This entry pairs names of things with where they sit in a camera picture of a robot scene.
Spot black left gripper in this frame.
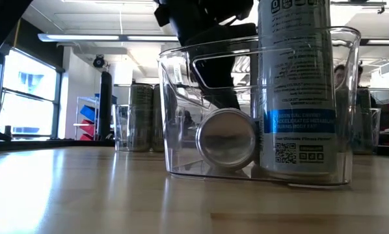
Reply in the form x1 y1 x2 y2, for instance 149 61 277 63
154 0 259 111

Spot clear plastic bin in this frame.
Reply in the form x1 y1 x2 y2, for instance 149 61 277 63
157 25 362 189
114 103 186 153
353 87 382 156

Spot white can blue palm print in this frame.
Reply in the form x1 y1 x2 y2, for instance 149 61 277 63
257 0 339 178
195 107 259 172

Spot white can orange print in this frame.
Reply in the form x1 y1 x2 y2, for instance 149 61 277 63
129 83 154 152
152 83 165 152

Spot white can green palm print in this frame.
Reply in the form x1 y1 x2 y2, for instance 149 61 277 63
353 86 373 154

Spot person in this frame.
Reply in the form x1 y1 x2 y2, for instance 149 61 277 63
332 63 377 110

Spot white shelf coloured bins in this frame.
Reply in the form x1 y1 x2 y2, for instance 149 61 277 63
73 94 100 141

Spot black-framed window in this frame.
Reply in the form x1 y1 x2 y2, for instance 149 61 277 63
0 47 65 140

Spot black cylindrical post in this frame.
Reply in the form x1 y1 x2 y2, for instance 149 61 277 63
98 71 113 141

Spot black round mounted camera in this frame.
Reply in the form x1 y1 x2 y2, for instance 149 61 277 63
92 55 106 69

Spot black overhead rig rail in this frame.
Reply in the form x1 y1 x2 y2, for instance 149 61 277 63
330 1 388 16

